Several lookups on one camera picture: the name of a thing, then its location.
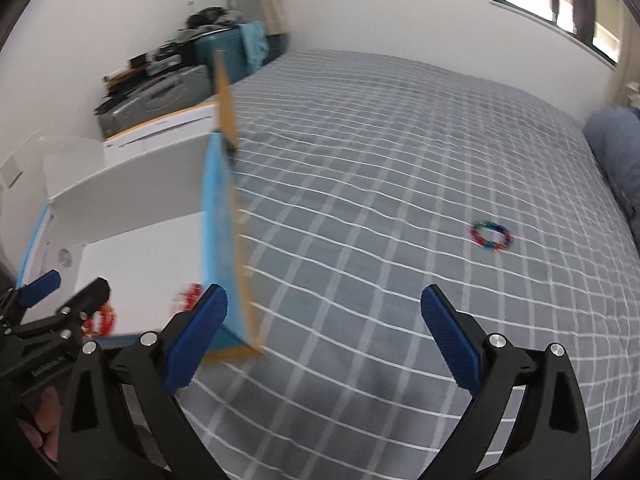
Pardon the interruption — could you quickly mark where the red cord bracelet gold tube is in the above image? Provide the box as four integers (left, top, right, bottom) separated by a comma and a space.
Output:
171, 283, 203, 313

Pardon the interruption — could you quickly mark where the left hand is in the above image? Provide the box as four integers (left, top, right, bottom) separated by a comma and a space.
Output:
18, 386, 63, 464

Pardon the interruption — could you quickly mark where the yellow blue cardboard box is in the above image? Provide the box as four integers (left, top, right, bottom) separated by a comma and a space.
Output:
18, 52, 260, 361

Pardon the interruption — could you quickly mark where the grey checked bed sheet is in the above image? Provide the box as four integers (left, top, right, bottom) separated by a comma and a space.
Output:
179, 51, 639, 479

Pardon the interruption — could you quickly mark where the grey hard suitcase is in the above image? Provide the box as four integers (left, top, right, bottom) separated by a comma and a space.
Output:
94, 65, 213, 139

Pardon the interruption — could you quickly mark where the blue striped pillow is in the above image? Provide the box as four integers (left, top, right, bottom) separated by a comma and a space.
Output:
582, 106, 640, 245

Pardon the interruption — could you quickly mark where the teal suitcase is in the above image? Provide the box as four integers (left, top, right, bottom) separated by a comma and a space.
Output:
194, 25, 251, 84

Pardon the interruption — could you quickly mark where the light blue cloth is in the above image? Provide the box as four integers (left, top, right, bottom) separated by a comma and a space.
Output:
239, 21, 270, 74

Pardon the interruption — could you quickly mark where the red bead bracelet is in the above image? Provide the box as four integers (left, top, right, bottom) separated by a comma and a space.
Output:
79, 301, 117, 338

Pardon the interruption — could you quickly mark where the multicolour glass bead bracelet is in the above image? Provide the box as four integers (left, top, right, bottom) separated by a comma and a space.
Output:
468, 220, 516, 253

